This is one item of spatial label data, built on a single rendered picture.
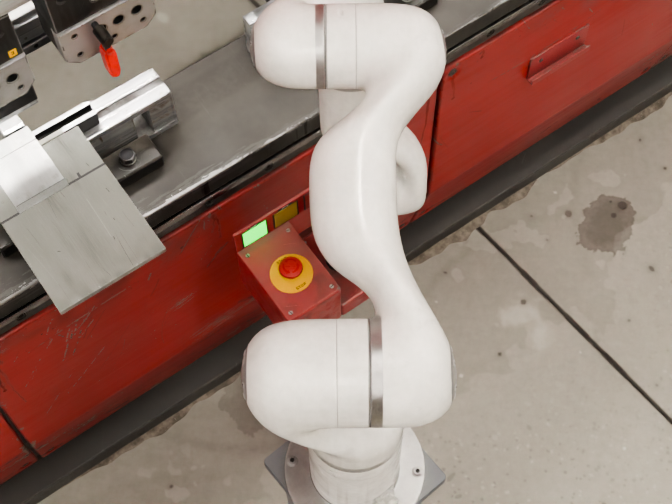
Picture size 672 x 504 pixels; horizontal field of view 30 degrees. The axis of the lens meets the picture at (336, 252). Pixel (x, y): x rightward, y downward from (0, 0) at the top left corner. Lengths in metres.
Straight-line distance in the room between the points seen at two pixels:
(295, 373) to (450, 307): 1.61
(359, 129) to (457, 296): 1.55
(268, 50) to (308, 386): 0.40
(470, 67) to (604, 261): 0.82
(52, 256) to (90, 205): 0.10
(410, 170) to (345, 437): 0.51
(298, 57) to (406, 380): 0.39
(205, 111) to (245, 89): 0.08
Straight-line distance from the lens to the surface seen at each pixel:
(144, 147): 2.08
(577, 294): 2.97
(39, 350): 2.23
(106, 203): 1.93
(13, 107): 1.91
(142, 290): 2.25
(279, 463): 1.74
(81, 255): 1.89
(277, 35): 1.46
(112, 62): 1.83
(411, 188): 1.86
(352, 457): 1.48
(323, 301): 2.07
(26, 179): 1.97
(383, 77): 1.44
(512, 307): 2.93
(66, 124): 2.02
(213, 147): 2.10
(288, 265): 2.06
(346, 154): 1.40
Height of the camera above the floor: 2.66
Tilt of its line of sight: 64 degrees down
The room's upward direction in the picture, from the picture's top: 2 degrees counter-clockwise
